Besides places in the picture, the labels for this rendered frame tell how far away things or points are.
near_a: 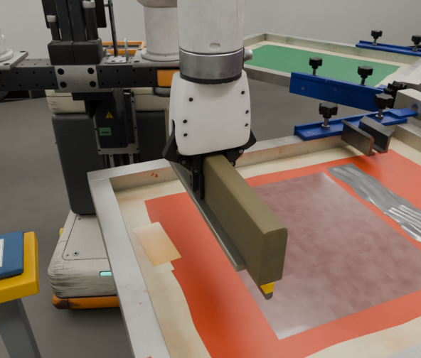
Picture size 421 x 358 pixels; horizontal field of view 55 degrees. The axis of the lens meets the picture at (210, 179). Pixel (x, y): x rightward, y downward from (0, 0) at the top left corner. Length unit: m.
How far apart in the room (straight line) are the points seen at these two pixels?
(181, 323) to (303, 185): 0.41
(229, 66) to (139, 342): 0.33
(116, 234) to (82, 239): 1.18
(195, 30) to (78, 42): 0.65
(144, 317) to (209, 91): 0.29
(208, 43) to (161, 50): 0.57
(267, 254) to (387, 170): 0.58
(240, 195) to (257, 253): 0.07
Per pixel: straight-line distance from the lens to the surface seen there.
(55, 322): 1.92
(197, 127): 0.50
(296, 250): 0.68
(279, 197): 0.80
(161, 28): 1.01
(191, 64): 0.47
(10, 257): 0.71
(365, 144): 0.96
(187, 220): 0.73
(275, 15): 4.97
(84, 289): 1.77
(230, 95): 0.50
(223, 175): 0.49
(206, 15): 0.45
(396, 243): 0.75
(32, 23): 4.31
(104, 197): 0.76
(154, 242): 0.69
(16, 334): 0.82
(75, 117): 1.71
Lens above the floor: 1.40
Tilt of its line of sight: 31 degrees down
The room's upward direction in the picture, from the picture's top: straight up
